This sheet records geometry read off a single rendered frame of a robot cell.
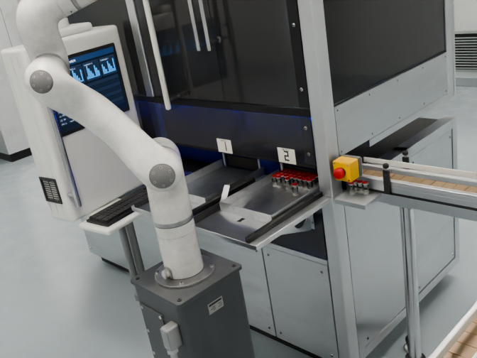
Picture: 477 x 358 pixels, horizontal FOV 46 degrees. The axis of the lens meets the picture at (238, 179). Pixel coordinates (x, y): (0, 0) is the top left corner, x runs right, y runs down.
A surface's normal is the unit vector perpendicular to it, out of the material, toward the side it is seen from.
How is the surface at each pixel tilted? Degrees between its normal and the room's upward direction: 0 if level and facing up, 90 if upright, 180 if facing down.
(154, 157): 61
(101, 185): 90
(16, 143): 90
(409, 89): 90
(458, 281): 0
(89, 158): 90
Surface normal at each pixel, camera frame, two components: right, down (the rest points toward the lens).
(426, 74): 0.71, 0.15
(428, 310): -0.16, -0.92
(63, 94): 0.59, 0.58
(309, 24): -0.69, 0.37
